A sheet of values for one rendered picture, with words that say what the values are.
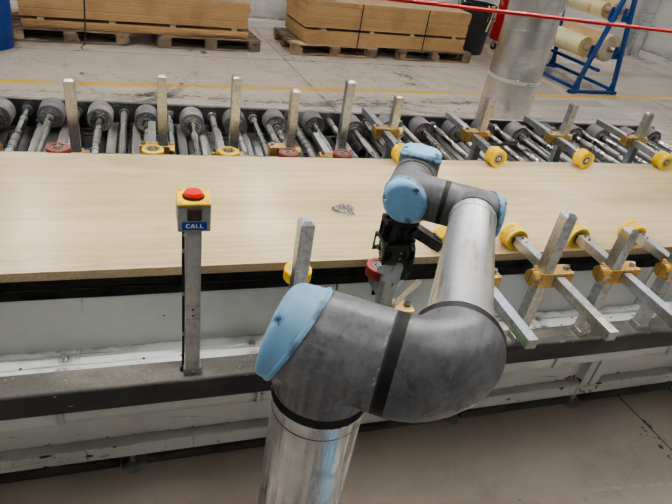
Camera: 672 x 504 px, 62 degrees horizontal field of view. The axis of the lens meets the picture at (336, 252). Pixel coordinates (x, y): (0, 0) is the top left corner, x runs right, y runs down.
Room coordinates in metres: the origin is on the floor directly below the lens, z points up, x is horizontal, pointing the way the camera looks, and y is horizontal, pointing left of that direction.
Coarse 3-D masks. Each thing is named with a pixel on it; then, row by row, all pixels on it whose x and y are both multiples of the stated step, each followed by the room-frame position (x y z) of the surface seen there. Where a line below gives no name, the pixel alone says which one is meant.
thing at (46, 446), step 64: (640, 256) 1.81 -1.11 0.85; (0, 320) 1.05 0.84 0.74; (64, 320) 1.10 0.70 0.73; (128, 320) 1.16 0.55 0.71; (256, 320) 1.30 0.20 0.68; (512, 384) 1.74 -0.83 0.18; (576, 384) 1.83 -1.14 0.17; (640, 384) 1.97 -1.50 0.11; (0, 448) 1.05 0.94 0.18; (64, 448) 1.10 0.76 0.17; (128, 448) 1.15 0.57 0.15; (192, 448) 1.25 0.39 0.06
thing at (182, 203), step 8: (176, 192) 1.04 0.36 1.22; (208, 192) 1.06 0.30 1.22; (176, 200) 1.03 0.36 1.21; (184, 200) 1.01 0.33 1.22; (192, 200) 1.02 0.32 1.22; (200, 200) 1.02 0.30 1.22; (208, 200) 1.03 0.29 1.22; (176, 208) 1.03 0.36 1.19; (184, 208) 1.00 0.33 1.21; (208, 208) 1.01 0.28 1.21; (176, 216) 1.03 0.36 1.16; (184, 216) 1.00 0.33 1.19; (208, 216) 1.01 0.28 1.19; (208, 224) 1.01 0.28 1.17
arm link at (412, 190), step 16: (400, 176) 1.00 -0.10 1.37; (416, 176) 1.01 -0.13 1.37; (432, 176) 1.02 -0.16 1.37; (384, 192) 0.98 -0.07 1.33; (400, 192) 0.97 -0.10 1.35; (416, 192) 0.96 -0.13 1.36; (432, 192) 0.98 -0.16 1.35; (384, 208) 0.98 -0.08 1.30; (400, 208) 0.97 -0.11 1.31; (416, 208) 0.96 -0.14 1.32; (432, 208) 0.96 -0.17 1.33
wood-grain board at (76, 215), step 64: (0, 192) 1.41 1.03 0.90; (64, 192) 1.48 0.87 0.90; (128, 192) 1.55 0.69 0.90; (256, 192) 1.70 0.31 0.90; (320, 192) 1.78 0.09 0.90; (512, 192) 2.08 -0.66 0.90; (576, 192) 2.19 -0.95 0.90; (640, 192) 2.32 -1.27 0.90; (0, 256) 1.11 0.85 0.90; (64, 256) 1.16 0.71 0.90; (128, 256) 1.21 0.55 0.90; (256, 256) 1.31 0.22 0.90; (320, 256) 1.37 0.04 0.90; (512, 256) 1.59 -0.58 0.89; (576, 256) 1.69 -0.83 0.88
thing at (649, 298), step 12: (576, 240) 1.69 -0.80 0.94; (588, 240) 1.66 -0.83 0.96; (588, 252) 1.63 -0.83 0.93; (600, 252) 1.59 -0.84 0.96; (624, 276) 1.47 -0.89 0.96; (636, 288) 1.42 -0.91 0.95; (648, 288) 1.42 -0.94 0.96; (648, 300) 1.37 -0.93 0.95; (660, 300) 1.37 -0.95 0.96; (660, 312) 1.33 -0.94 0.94
